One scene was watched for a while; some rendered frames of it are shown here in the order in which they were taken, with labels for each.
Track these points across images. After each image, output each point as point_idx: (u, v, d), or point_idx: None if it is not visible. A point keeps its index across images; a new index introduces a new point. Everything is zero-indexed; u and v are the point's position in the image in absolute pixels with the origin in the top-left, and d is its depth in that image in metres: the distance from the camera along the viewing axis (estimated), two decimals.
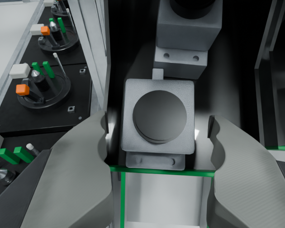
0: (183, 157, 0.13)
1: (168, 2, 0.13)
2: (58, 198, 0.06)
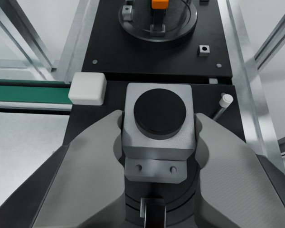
0: (184, 165, 0.13)
1: None
2: (72, 194, 0.06)
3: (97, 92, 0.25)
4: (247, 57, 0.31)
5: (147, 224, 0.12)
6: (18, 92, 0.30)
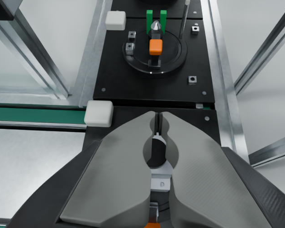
0: (169, 181, 0.21)
1: None
2: (99, 190, 0.06)
3: (106, 117, 0.32)
4: (228, 84, 0.38)
5: None
6: (41, 114, 0.37)
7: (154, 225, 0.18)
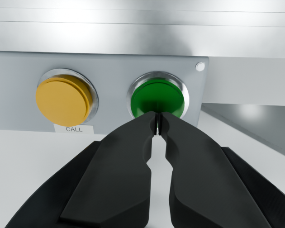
0: None
1: None
2: (99, 190, 0.06)
3: None
4: None
5: None
6: None
7: None
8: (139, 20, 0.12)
